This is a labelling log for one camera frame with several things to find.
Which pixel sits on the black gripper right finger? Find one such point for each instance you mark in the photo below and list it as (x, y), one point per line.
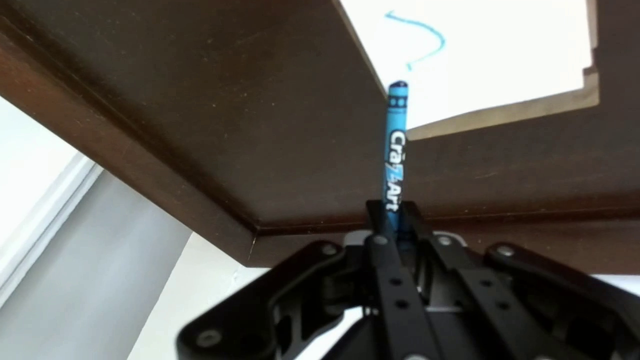
(532, 300)

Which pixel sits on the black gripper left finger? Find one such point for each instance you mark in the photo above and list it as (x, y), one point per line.
(287, 293)

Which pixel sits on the blue Cra-Z-Art marker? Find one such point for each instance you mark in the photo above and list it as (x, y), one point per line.
(396, 133)

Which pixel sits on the dark wooden tray table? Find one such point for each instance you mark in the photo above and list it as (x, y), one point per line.
(232, 101)

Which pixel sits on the white paper note pad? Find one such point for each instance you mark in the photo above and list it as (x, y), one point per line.
(507, 61)

